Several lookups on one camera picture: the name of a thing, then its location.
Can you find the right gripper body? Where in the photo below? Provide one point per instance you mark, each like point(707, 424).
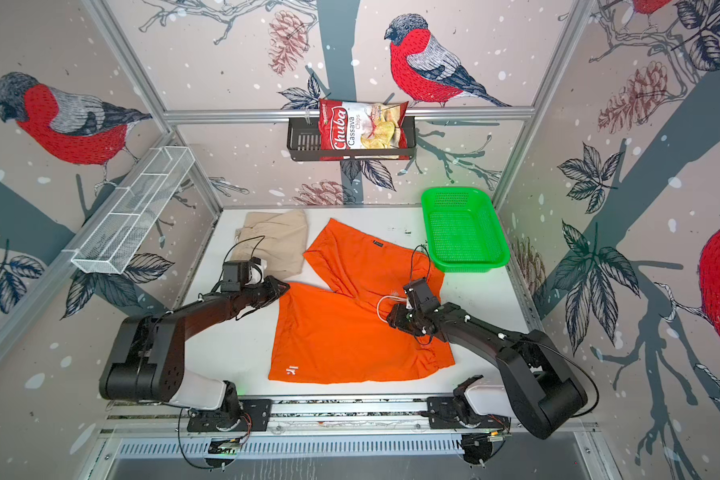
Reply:
point(415, 317)

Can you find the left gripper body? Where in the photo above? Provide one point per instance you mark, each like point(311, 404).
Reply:
point(261, 294)

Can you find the beige shorts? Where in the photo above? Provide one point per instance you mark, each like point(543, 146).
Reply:
point(280, 239)

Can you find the orange shorts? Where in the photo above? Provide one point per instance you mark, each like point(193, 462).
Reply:
point(338, 334)

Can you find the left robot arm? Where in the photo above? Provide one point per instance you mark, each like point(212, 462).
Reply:
point(147, 359)

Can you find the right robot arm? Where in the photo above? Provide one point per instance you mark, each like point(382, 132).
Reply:
point(542, 389)

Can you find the green plastic basket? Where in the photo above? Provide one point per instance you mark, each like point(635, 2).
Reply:
point(463, 231)

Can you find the right controller board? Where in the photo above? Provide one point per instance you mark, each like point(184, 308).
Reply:
point(478, 449)

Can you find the controller board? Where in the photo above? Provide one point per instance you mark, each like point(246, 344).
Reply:
point(221, 453)
point(478, 449)

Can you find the left controller board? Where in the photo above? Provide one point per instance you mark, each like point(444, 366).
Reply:
point(221, 453)

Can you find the red cassava chips bag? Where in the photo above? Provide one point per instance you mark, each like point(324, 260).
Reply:
point(361, 126)

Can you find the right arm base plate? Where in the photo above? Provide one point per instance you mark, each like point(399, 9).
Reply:
point(447, 412)

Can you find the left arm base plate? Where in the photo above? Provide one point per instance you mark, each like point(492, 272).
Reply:
point(250, 415)

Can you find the aluminium mounting rail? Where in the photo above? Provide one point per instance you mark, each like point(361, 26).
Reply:
point(291, 415)

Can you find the white wire mesh shelf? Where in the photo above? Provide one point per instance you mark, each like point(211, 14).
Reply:
point(117, 237)

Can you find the black wall basket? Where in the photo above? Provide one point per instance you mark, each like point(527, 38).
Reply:
point(304, 144)

